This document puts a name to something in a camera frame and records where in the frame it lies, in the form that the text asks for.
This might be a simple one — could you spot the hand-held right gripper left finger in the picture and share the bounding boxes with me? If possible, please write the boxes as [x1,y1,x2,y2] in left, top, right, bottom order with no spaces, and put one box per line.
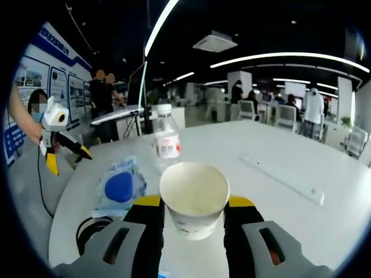
[53,194,166,278]

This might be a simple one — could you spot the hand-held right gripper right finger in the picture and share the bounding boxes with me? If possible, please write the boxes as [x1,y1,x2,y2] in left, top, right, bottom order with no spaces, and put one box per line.
[223,194,334,278]

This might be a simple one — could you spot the white paper cup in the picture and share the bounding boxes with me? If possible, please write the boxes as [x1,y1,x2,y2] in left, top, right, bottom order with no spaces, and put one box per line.
[159,161,230,241]

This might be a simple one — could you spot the clear pouch with blue pad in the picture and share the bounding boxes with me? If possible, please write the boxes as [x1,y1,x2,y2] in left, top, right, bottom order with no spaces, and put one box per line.
[91,155,148,218]

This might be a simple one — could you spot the clear plastic water bottle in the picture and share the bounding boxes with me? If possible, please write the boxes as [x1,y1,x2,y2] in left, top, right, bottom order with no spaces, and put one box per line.
[152,103,182,174]

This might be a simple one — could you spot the white power strip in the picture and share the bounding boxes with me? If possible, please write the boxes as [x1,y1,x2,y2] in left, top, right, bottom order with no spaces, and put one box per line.
[239,155,325,206]

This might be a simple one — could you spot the large monitor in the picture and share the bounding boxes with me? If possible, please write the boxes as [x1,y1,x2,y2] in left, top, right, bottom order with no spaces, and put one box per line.
[126,60,148,107]

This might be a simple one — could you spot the green potted plant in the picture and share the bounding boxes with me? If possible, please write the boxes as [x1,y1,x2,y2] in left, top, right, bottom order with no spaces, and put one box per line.
[340,115,355,130]
[146,91,160,107]

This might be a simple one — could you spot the white table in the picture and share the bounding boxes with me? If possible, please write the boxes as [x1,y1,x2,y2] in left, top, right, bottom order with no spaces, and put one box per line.
[48,120,371,278]

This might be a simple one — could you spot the white office chair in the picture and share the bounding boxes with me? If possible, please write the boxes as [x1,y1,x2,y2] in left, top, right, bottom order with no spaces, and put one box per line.
[277,104,298,131]
[344,126,369,159]
[238,100,260,122]

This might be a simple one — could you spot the white display screen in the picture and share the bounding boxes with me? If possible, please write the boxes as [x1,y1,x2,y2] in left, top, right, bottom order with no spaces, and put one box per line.
[284,81,307,98]

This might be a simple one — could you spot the ceiling air conditioner unit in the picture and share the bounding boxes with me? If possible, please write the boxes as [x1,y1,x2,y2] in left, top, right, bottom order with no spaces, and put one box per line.
[192,30,238,53]

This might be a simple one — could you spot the curved ceiling light strip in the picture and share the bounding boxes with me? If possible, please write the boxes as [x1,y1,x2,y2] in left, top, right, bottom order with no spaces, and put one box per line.
[210,52,371,73]

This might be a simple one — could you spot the wall poster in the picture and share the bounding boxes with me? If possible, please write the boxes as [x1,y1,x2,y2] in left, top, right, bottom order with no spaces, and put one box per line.
[68,74,85,122]
[83,81,92,108]
[16,56,50,87]
[49,67,68,99]

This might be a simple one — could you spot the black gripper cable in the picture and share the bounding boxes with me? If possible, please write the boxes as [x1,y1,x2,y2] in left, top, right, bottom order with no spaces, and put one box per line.
[36,150,56,220]

